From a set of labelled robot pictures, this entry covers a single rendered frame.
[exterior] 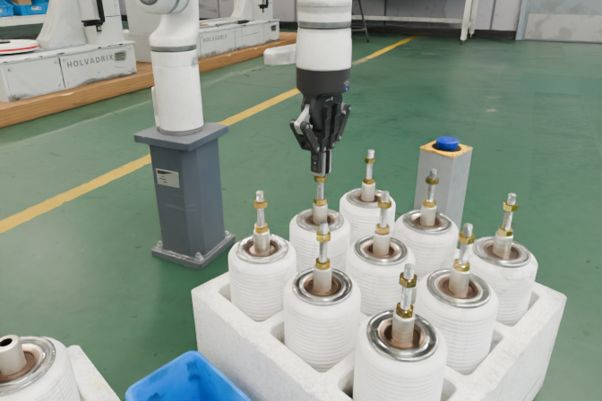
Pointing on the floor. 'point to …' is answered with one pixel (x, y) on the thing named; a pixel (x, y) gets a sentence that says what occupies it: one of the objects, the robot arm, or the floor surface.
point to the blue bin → (185, 382)
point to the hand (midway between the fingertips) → (321, 161)
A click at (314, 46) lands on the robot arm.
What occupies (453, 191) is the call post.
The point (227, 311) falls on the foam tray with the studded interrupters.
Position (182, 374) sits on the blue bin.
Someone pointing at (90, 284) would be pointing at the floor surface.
